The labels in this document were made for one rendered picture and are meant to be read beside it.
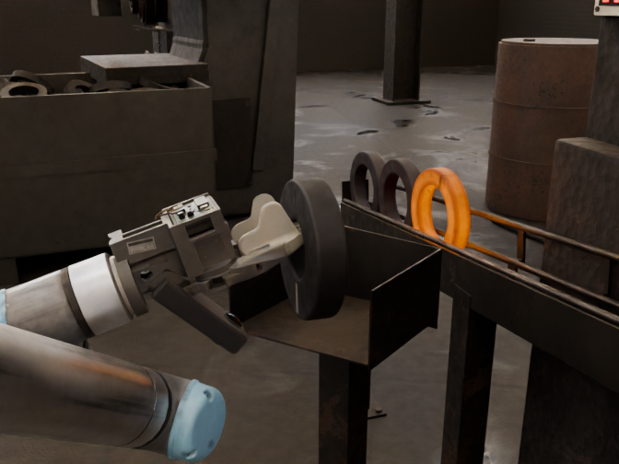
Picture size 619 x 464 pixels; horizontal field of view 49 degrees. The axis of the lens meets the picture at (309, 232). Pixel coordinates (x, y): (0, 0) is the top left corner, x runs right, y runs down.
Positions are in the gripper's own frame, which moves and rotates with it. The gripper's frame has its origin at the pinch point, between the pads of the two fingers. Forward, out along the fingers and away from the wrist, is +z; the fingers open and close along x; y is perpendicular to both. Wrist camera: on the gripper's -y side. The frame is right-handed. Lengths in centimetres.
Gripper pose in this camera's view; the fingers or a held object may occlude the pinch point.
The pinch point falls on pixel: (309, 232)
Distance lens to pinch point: 74.2
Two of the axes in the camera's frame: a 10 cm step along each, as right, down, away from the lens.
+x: -3.0, -2.9, 9.1
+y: -2.7, -8.9, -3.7
